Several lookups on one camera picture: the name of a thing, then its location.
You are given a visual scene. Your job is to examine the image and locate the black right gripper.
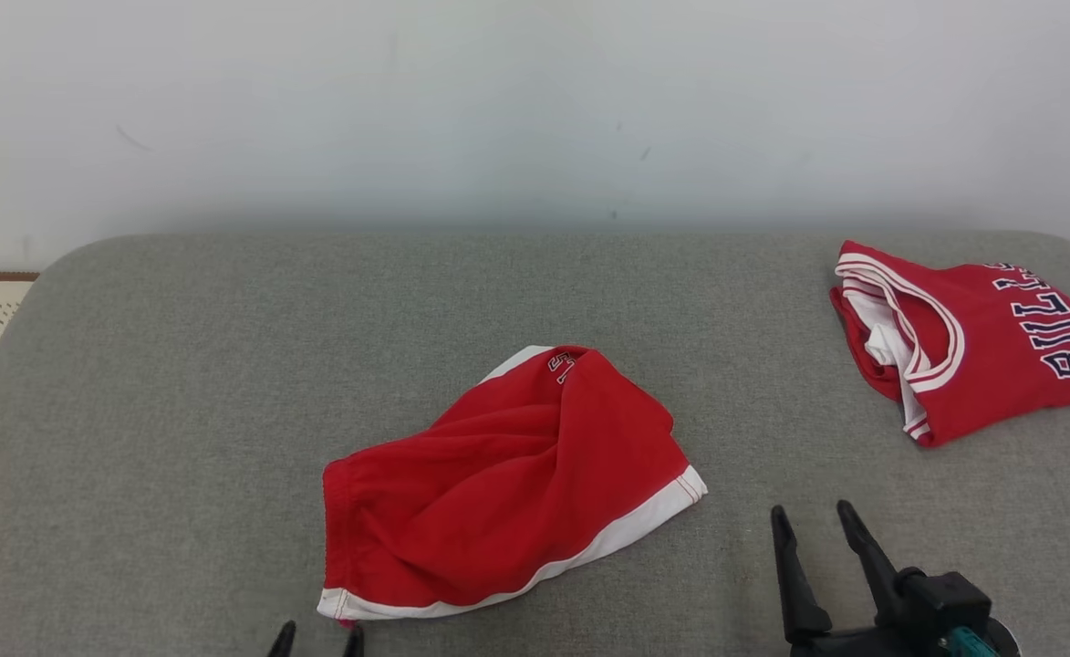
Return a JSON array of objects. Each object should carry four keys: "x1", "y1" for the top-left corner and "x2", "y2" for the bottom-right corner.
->
[{"x1": 769, "y1": 498, "x2": 957, "y2": 657}]

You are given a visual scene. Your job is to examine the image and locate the red shorts with white trim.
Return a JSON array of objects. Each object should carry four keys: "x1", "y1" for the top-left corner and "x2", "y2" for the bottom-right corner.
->
[{"x1": 317, "y1": 344, "x2": 710, "y2": 627}]

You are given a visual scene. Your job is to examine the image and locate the red BULLS basketball jersey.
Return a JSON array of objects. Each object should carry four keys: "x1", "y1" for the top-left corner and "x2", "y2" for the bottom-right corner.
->
[{"x1": 828, "y1": 239, "x2": 1070, "y2": 449}]

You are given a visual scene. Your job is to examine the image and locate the teal camera cable connector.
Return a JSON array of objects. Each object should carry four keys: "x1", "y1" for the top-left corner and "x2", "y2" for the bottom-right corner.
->
[{"x1": 943, "y1": 627, "x2": 1001, "y2": 657}]

